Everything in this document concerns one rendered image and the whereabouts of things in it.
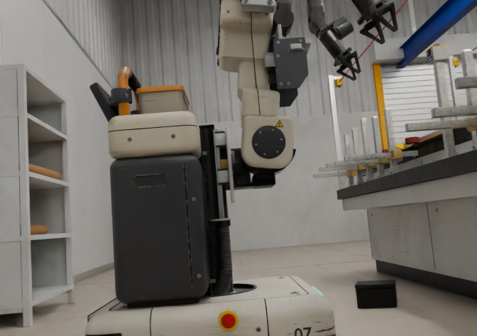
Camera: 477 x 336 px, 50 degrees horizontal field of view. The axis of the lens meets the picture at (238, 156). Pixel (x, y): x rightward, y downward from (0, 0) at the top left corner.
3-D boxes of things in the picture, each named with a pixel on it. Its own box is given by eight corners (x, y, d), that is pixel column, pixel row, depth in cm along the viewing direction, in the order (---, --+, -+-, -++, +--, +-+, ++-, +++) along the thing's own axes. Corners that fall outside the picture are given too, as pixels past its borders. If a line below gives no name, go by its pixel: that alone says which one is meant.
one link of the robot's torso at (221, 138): (215, 202, 157) (209, 123, 161) (218, 205, 185) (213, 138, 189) (301, 195, 158) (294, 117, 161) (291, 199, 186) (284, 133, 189)
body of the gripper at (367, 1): (376, 16, 157) (362, -3, 158) (389, 2, 147) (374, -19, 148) (359, 27, 156) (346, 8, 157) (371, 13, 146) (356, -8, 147)
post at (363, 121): (369, 185, 351) (361, 117, 357) (368, 186, 354) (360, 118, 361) (374, 185, 351) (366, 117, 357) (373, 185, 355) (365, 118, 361)
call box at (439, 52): (434, 61, 232) (431, 45, 233) (427, 66, 239) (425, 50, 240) (448, 60, 233) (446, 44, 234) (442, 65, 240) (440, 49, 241)
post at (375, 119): (381, 189, 326) (373, 116, 332) (379, 190, 329) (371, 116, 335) (386, 189, 326) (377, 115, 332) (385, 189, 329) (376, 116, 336)
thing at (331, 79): (341, 189, 429) (329, 74, 442) (338, 190, 438) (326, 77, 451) (354, 188, 429) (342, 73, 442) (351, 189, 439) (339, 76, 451)
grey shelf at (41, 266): (-51, 333, 288) (-52, 68, 308) (13, 307, 377) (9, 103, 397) (30, 326, 290) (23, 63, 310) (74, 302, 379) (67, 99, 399)
